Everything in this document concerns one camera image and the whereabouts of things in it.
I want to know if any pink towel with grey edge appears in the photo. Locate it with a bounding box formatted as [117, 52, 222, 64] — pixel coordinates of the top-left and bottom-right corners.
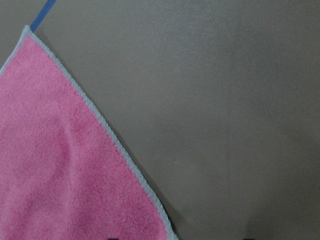
[0, 26, 176, 240]

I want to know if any brown paper table mat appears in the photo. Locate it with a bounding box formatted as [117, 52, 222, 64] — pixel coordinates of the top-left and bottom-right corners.
[0, 0, 320, 240]

